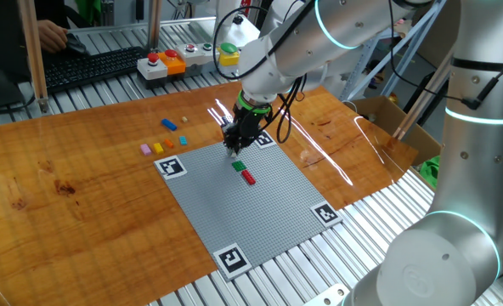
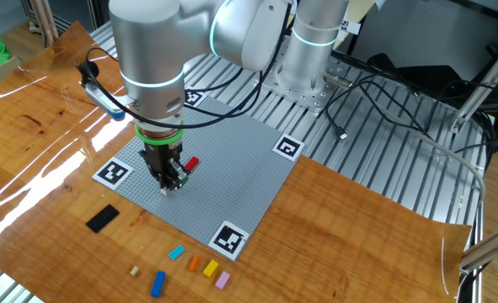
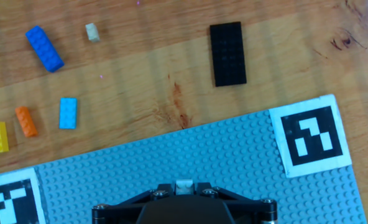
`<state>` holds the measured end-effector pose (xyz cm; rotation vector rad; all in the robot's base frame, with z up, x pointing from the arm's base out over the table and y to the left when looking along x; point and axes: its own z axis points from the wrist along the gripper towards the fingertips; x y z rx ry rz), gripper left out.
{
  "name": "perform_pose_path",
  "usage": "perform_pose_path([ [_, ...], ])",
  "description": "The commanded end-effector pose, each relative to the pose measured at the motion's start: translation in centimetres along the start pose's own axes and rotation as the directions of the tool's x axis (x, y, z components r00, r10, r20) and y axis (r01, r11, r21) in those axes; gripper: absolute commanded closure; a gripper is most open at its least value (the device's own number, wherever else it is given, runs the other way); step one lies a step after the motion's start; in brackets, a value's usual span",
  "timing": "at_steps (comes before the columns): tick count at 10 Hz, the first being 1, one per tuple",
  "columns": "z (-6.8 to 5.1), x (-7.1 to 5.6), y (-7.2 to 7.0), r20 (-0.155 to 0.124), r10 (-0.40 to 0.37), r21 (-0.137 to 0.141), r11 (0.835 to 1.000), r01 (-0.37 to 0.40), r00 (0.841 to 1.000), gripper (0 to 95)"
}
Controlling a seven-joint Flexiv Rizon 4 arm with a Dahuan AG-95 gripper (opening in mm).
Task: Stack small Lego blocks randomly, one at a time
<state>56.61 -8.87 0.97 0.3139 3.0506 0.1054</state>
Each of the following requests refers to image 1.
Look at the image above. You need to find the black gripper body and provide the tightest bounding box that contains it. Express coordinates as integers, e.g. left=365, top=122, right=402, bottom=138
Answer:
left=229, top=105, right=272, bottom=144

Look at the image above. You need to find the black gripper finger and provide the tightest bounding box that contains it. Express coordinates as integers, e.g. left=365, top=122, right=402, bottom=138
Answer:
left=222, top=122, right=237, bottom=155
left=234, top=136, right=252, bottom=157

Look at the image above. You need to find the grey Lego baseplate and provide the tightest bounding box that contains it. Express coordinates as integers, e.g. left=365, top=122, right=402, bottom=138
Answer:
left=153, top=131, right=344, bottom=283

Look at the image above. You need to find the bare human hand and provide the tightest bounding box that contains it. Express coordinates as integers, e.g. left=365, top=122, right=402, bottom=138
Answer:
left=37, top=19, right=69, bottom=54

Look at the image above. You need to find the black white fiducial marker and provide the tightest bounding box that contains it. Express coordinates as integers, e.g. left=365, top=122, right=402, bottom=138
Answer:
left=212, top=242, right=253, bottom=282
left=254, top=130, right=277, bottom=150
left=309, top=201, right=344, bottom=229
left=153, top=155, right=189, bottom=181

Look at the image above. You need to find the yellow box green button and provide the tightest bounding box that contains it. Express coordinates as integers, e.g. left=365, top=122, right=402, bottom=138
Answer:
left=217, top=42, right=241, bottom=68

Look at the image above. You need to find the grey two button box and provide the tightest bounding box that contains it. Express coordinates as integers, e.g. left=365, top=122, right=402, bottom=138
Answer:
left=175, top=42, right=222, bottom=73

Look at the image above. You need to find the white plastic jug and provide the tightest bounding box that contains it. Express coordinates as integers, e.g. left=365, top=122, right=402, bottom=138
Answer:
left=222, top=11, right=262, bottom=48

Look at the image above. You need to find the orange box red button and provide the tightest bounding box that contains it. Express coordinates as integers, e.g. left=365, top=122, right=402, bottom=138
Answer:
left=157, top=48, right=187, bottom=77

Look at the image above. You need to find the brown cardboard box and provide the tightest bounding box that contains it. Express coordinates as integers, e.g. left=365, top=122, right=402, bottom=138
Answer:
left=348, top=95, right=444, bottom=171

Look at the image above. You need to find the blue grey metal shelf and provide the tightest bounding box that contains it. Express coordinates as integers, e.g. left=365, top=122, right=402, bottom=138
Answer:
left=340, top=0, right=444, bottom=103

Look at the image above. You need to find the black computer keyboard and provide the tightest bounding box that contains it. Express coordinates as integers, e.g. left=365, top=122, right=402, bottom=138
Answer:
left=42, top=45, right=149, bottom=94

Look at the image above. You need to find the wood grain table mat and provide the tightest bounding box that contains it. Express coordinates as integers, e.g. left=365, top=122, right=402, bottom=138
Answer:
left=0, top=80, right=419, bottom=306

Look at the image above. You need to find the black computer mouse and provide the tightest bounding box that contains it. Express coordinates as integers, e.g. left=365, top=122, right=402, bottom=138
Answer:
left=64, top=32, right=90, bottom=56

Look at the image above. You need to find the green cloth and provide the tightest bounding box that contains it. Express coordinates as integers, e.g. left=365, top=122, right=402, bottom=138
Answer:
left=73, top=0, right=103, bottom=26
left=419, top=155, right=442, bottom=190

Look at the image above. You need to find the person in black clothing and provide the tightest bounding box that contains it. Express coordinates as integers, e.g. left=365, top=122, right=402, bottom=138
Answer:
left=0, top=0, right=78, bottom=86

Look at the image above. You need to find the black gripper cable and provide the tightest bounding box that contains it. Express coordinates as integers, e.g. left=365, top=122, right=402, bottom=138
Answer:
left=259, top=75, right=307, bottom=145

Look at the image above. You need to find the black looping arm cable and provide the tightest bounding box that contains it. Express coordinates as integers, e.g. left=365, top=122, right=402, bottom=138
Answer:
left=212, top=3, right=317, bottom=82

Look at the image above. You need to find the tan aluminium frame post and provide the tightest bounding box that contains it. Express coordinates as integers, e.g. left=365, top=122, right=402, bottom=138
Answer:
left=146, top=0, right=163, bottom=52
left=17, top=0, right=51, bottom=115
left=392, top=46, right=457, bottom=141

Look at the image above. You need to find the white metal bracket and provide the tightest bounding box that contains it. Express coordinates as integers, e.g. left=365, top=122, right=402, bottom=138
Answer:
left=304, top=283, right=350, bottom=306

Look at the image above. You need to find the black cable with plug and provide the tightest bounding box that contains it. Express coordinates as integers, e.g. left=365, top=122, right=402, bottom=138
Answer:
left=387, top=0, right=503, bottom=277

